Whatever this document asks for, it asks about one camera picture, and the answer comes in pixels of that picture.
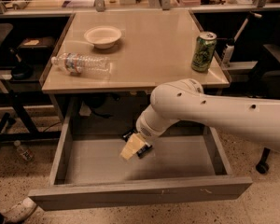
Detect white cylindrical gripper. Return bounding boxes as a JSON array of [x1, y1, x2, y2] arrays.
[[120, 105, 178, 161]]

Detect dark blue snack bar wrapper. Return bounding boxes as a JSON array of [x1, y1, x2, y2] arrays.
[[122, 130, 152, 158]]

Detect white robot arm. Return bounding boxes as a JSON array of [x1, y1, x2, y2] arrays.
[[120, 78, 280, 160]]

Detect open grey drawer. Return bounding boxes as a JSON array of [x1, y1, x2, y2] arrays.
[[28, 95, 253, 212]]

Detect beige counter cabinet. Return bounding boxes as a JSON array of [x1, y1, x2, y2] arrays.
[[42, 9, 230, 117]]

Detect clear plastic water bottle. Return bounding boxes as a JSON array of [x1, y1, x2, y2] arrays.
[[51, 52, 110, 77]]

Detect small bottle on floor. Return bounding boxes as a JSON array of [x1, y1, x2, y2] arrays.
[[14, 140, 34, 161]]

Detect white paper bowl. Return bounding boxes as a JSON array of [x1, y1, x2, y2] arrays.
[[84, 26, 122, 49]]

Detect green drink can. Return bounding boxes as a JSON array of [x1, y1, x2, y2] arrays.
[[191, 32, 217, 72]]

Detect black round floor device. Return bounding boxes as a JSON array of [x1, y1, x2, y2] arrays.
[[9, 48, 33, 80]]

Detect black box under bench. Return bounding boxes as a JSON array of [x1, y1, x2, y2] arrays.
[[16, 36, 56, 65]]

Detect white sneaker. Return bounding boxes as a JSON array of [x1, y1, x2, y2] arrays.
[[3, 197, 37, 224]]

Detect black office chair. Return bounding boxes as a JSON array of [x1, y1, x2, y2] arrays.
[[245, 0, 280, 175]]

